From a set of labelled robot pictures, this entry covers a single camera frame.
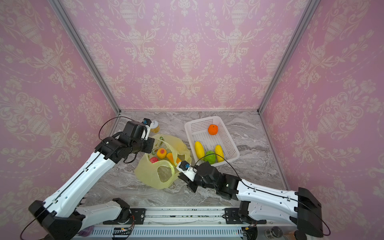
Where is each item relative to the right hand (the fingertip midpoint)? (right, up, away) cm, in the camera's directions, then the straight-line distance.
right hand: (181, 174), depth 70 cm
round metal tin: (+40, -21, -9) cm, 46 cm away
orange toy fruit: (+19, +20, +33) cm, 43 cm away
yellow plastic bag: (-9, +3, -5) cm, 11 cm away
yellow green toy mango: (+9, +8, +22) cm, 25 cm away
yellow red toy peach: (-14, +6, +21) cm, 26 cm away
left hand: (-14, +15, +4) cm, 21 cm away
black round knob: (+50, -23, -8) cm, 56 cm away
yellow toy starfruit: (-9, +4, +20) cm, 22 cm away
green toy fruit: (+16, +3, +21) cm, 27 cm away
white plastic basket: (+26, +13, +27) cm, 40 cm away
